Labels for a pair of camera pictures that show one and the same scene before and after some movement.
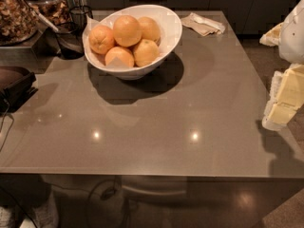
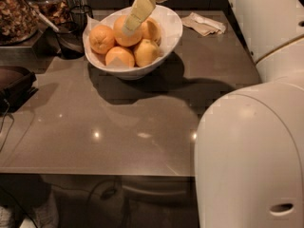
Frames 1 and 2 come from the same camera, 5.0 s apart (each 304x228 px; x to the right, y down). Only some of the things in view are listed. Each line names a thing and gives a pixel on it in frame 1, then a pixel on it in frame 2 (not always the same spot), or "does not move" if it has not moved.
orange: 126,30 does not move
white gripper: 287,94 → 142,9
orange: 149,28 does not move
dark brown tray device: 15,87 does not move
